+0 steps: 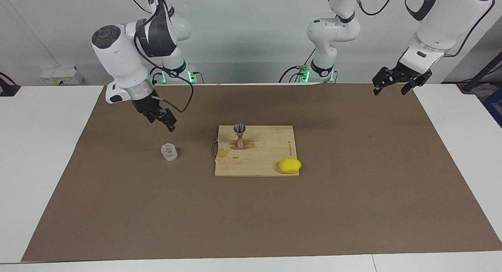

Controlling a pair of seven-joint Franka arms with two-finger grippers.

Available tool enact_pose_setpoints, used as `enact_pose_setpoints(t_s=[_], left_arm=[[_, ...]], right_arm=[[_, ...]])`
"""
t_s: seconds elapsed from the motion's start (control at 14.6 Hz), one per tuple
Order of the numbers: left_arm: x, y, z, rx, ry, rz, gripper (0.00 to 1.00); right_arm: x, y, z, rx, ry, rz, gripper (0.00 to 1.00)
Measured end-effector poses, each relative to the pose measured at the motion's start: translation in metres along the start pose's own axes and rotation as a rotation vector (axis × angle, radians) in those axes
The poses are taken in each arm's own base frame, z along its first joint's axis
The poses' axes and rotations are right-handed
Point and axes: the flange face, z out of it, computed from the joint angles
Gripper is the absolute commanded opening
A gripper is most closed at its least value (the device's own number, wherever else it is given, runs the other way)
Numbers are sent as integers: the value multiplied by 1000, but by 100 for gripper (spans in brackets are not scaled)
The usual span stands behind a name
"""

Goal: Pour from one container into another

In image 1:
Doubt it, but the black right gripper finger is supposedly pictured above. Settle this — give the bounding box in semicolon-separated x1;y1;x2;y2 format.
150;113;175;132
157;107;177;126

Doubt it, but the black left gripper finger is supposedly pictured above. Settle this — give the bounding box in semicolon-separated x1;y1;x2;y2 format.
400;77;427;96
371;67;397;96

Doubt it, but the clear plastic cup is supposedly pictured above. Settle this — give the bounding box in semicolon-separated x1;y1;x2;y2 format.
161;143;178;161

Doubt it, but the steel double jigger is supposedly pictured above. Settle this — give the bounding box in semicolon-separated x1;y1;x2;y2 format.
233;123;247;149

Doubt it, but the black stand leg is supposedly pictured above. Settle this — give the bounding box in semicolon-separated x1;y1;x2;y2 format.
458;52;502;93

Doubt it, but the brown table mat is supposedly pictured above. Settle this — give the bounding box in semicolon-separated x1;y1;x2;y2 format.
22;83;502;263

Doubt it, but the blue crate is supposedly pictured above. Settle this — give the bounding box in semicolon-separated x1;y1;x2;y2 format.
483;88;502;128

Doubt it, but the wooden cutting board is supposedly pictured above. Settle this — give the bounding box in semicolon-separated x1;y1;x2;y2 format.
212;125;300;177

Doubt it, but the yellow lemon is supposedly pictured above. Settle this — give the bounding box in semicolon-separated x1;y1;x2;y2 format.
279;158;302;174

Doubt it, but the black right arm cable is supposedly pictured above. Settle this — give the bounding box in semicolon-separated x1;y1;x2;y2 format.
125;0;195;113

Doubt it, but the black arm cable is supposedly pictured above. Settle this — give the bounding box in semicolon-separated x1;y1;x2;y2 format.
125;0;195;113
325;0;398;17

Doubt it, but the black base cable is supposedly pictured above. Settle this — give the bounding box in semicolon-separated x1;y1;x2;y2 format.
148;66;163;85
279;48;316;83

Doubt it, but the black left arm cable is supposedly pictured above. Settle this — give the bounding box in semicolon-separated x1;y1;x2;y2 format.
325;0;398;17

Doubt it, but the white wall socket box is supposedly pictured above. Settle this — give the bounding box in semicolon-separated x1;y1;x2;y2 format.
40;66;85;85

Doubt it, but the black clamp mount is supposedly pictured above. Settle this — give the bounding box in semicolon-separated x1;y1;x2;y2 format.
0;73;21;97

